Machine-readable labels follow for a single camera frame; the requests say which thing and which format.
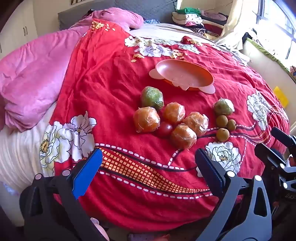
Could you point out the large green fruit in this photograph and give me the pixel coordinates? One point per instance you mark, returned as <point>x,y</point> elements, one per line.
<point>151,97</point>

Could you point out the white wardrobe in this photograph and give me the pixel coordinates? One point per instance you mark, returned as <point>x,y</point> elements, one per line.
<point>16,30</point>

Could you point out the cream curtain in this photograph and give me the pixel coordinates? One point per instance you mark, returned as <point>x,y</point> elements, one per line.
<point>235,20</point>

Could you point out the red tomato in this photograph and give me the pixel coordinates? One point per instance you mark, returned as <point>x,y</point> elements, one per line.
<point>164,130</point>

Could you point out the pile of folded clothes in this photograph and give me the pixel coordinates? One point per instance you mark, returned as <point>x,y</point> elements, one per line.
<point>196,19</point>

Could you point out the white patterned cloth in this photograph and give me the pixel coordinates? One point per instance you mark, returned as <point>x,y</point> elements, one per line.
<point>233,49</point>

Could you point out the yellow paper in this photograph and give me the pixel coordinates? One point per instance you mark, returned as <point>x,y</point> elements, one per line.
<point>281,96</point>

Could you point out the orange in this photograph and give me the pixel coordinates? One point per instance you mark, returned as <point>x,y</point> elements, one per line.
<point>196,123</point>
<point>146,119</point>
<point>174,113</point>
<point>183,136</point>

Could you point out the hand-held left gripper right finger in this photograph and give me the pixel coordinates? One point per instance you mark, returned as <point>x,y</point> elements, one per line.
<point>209,170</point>

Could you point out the beige bed sheet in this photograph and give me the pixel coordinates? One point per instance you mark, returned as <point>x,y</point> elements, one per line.
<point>161,31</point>

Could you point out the pink quilt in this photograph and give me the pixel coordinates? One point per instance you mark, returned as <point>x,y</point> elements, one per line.
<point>32,76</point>

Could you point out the red floral blanket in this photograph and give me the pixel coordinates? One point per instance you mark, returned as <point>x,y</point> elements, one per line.
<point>115,81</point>

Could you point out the pink pillow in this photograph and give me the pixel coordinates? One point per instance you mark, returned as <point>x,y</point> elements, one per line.
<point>118,17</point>

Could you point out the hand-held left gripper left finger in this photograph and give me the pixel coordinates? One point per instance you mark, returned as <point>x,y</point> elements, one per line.
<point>87,171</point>

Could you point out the blue floral cloth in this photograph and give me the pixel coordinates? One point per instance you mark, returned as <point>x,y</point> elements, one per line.
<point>151,21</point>

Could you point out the pink plastic bowl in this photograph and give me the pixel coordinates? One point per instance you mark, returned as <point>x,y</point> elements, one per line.
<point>185,74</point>

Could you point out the white bed cover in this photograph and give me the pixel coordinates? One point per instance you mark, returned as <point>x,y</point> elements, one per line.
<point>20,150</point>

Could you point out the window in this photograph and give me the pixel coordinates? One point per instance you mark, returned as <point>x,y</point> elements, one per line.
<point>277,20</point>

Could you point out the dark garment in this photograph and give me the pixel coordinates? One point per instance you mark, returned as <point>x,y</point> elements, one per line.
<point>248,37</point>

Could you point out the green-edged window seat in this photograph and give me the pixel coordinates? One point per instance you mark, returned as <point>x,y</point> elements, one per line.
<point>261,60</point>

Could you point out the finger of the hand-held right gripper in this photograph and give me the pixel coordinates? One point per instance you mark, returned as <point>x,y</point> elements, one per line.
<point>284,138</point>
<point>268,155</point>

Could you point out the small green fruit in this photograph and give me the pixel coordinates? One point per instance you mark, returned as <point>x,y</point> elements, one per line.
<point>223,107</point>

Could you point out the orange striped cloth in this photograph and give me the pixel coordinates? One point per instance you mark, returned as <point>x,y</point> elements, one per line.
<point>293,70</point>

